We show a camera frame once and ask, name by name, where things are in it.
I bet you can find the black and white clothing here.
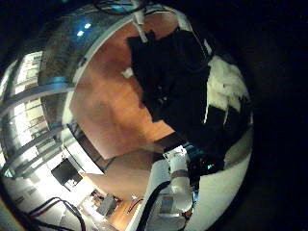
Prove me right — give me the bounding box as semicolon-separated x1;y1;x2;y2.
138;28;253;167

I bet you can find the ceiling light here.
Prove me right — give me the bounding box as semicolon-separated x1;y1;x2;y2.
76;21;92;38

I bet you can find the black control box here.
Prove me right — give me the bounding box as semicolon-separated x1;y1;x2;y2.
186;143;225;181

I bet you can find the black monitor screen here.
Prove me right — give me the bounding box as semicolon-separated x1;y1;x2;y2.
51;158;84;187

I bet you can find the grey box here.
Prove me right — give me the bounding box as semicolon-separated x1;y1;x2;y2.
95;194;117;217

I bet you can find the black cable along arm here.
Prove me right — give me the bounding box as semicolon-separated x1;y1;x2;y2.
136;180;172;231

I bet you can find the thin dark cable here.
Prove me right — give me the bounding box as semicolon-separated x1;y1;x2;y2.
126;197;144;216

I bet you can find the red and black cable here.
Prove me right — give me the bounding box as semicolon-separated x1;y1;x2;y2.
27;196;87;231

